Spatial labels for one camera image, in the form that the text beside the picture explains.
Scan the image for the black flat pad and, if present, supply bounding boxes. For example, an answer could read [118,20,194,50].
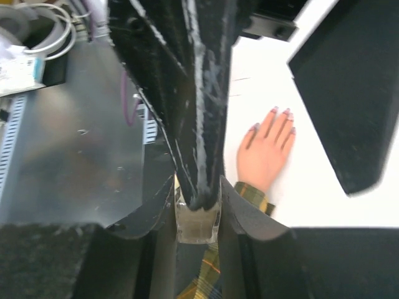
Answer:
[42,54,69,87]

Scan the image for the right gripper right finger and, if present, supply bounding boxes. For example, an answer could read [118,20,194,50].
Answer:
[218,177,288,298]

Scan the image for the mannequin hand with painted nails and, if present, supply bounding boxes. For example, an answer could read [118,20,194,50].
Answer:
[236,107,296,192]

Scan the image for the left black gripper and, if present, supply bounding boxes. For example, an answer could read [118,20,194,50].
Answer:
[183,0,308,211]

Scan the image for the white headphones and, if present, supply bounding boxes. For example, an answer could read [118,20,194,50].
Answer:
[1,3,77,62]

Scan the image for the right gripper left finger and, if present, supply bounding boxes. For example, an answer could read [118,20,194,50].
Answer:
[108,175,176,298]

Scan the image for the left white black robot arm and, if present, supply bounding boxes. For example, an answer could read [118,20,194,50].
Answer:
[108,1,398,211]

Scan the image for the beige nail polish bottle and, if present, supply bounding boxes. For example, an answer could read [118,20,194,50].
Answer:
[174,175,221,244]

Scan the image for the yellow black plaid shirt sleeve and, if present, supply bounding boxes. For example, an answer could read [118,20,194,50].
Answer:
[176,182,275,298]

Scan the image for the white wet wipes pack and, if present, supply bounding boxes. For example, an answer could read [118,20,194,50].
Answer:
[1,45,46,97]

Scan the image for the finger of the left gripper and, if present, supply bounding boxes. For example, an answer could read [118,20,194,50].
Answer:
[108,1,200,206]

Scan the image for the white slotted cable duct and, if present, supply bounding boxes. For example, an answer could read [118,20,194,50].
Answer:
[1,91,144,201]

